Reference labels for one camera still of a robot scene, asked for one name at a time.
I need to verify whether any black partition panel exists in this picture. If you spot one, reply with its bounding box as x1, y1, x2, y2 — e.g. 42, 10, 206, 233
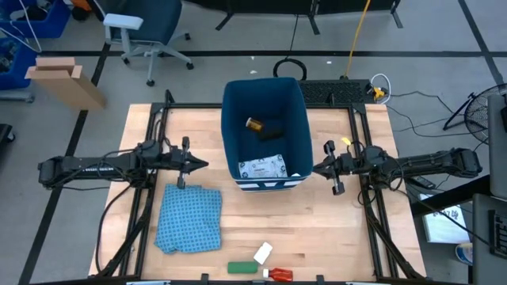
185, 0, 404, 36

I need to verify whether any grey monitor back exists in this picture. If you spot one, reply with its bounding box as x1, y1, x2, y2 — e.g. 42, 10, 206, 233
486, 93, 507, 200

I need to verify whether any blue office chair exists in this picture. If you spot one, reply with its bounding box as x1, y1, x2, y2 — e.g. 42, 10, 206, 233
101, 0, 195, 87

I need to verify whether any yellow cable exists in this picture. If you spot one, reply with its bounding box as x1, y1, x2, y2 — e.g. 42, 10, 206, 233
343, 0, 372, 79

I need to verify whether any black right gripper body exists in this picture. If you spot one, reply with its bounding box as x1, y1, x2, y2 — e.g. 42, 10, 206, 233
323, 139, 356, 196

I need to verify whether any blue patterned cloth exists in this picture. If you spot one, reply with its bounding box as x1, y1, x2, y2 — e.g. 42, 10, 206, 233
153, 183, 223, 255

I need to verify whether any white cable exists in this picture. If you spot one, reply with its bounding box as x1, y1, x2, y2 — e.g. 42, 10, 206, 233
369, 72, 392, 105

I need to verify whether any navy white striped fabric basket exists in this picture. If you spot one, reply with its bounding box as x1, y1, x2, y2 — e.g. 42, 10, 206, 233
220, 77, 314, 193

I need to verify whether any black remote control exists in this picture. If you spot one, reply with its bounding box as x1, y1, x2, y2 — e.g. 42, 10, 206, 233
406, 175, 437, 190

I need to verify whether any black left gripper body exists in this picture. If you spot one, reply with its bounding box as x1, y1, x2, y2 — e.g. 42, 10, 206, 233
168, 136, 190, 190

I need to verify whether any amber pill bottle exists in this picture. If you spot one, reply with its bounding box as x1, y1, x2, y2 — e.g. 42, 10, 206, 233
245, 116, 265, 133

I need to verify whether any black aluminium rig frame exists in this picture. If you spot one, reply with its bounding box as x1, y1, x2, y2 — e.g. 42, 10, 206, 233
89, 89, 428, 285

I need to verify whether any black floor fan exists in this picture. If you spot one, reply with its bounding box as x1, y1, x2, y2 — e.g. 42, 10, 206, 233
442, 82, 507, 144

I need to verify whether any blue plastic bin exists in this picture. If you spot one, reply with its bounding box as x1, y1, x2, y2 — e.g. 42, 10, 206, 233
0, 0, 72, 40
0, 37, 37, 91

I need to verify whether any white plastic bottle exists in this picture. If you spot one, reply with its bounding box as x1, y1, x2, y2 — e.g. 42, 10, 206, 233
253, 241, 274, 266

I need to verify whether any blue white plate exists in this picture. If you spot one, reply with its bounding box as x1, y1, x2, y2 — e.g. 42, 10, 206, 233
454, 241, 475, 267

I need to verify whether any white printed box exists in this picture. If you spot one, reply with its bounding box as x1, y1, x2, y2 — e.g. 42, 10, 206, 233
421, 192, 471, 245

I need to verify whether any white printed packet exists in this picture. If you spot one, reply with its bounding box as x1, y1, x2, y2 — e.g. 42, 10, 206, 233
238, 154, 289, 180

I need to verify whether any red bottle with white cap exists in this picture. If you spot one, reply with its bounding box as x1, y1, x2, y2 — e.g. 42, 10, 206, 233
262, 267, 295, 283

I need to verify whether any black coiled cable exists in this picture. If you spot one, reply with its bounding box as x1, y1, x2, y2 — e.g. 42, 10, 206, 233
272, 13, 308, 81

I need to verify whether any brown cardboard box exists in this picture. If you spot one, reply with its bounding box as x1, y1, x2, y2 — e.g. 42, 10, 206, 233
24, 56, 107, 111

